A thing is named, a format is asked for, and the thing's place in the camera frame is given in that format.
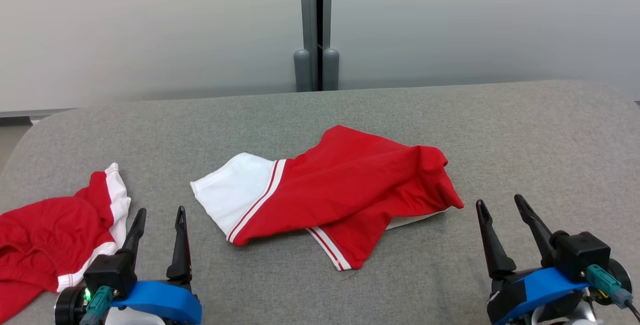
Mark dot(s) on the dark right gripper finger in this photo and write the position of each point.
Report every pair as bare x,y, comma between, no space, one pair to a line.
537,230
495,250

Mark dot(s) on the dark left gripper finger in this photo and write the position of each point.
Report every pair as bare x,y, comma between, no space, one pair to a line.
135,235
180,250

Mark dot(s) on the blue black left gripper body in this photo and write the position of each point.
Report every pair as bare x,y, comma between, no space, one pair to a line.
160,302

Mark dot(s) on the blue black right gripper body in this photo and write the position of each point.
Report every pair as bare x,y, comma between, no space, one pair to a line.
535,290

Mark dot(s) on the red white shorts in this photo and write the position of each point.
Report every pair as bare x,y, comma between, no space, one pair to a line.
45,235

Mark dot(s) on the red white striped jersey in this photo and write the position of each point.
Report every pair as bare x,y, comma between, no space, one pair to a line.
350,185

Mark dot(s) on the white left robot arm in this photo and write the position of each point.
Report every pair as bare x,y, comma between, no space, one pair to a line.
135,317

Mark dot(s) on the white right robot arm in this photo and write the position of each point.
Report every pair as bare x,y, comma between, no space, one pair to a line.
575,319

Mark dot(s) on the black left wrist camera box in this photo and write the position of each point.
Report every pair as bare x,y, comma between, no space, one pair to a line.
110,271

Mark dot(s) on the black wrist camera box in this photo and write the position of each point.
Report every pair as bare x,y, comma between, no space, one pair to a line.
110,271
580,255

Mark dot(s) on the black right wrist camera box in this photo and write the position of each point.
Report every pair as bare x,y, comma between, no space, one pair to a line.
580,255

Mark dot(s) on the grey cylinder post foot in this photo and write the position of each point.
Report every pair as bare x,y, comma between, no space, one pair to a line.
302,70
331,70

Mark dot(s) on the grey partition post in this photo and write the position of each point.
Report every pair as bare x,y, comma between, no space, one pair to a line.
307,5

